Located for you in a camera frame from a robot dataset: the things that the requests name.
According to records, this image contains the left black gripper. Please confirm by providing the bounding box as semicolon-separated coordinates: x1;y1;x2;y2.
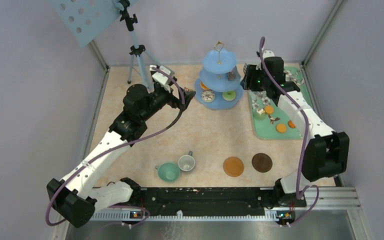
140;77;196;122

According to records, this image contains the orange glazed donut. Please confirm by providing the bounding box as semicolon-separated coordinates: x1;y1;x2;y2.
200;81;209;91

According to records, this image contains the white chocolate drizzle donut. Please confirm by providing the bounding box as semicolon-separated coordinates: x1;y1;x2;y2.
201;89;216;103

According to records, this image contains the green glazed donut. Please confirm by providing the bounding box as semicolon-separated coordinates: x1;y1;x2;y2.
222;90;236;102

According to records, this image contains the blue three-tier cake stand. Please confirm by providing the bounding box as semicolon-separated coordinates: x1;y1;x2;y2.
194;41;244;110

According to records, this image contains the green dome cake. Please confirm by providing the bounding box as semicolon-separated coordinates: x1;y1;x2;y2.
252;108;267;120

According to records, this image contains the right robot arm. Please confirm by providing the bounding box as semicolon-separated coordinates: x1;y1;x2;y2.
241;56;350;206

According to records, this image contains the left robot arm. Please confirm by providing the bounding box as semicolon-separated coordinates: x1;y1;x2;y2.
45;83;196;228

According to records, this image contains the round orange biscuit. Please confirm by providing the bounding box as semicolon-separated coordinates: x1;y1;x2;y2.
275;123;288;134
264;105;275;115

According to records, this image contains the green floral serving tray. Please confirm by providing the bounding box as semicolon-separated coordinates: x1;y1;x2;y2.
247;64;313;140

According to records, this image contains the small brown cookie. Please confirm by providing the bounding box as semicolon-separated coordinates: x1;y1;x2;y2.
287;120;296;129

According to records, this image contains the light blue tripod stand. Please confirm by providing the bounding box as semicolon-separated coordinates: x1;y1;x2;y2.
113;0;161;91

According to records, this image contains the white grey teacup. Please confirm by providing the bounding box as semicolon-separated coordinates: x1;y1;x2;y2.
177;151;196;172

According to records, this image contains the green teacup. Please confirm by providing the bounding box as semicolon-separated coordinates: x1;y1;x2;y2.
155;162;181;183

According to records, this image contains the dark brown saucer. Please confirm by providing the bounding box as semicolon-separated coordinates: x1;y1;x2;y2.
251;153;273;173

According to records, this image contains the orange saucer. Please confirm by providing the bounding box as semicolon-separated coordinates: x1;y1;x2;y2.
223;156;245;177

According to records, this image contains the blue perforated board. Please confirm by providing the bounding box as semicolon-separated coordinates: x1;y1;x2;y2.
49;0;137;48

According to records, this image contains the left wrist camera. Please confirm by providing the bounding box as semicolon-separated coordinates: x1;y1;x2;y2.
149;64;175;93

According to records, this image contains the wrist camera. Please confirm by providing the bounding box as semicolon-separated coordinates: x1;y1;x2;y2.
149;64;175;93
256;49;275;59

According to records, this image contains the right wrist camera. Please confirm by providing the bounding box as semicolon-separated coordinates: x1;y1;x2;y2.
256;49;275;59

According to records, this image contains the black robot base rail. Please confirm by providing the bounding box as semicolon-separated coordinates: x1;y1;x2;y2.
126;187;307;217

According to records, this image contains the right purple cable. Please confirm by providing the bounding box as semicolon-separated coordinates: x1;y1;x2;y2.
258;36;320;228

